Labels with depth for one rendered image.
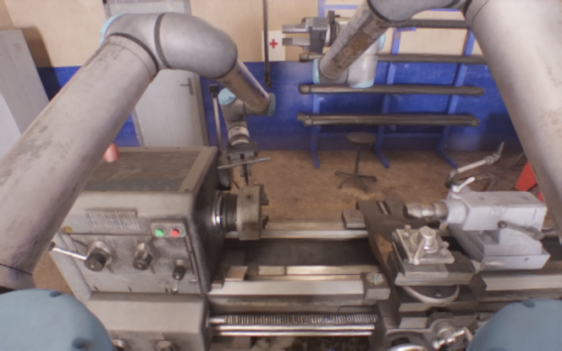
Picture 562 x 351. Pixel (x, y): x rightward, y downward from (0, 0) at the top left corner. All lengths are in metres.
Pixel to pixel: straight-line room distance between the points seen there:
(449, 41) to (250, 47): 2.68
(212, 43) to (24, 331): 0.54
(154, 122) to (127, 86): 4.06
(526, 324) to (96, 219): 1.16
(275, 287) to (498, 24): 1.16
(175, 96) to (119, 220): 3.38
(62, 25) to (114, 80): 4.40
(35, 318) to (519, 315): 0.44
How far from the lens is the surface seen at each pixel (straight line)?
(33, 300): 0.36
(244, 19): 4.06
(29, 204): 0.48
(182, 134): 4.56
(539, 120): 0.48
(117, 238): 1.20
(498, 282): 1.66
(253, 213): 1.19
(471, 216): 1.50
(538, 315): 0.35
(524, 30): 0.53
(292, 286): 1.33
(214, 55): 0.66
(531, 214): 1.67
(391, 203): 1.86
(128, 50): 0.64
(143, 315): 1.42
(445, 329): 1.31
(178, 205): 1.05
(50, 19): 5.06
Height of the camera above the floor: 1.89
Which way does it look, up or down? 30 degrees down
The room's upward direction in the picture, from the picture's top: straight up
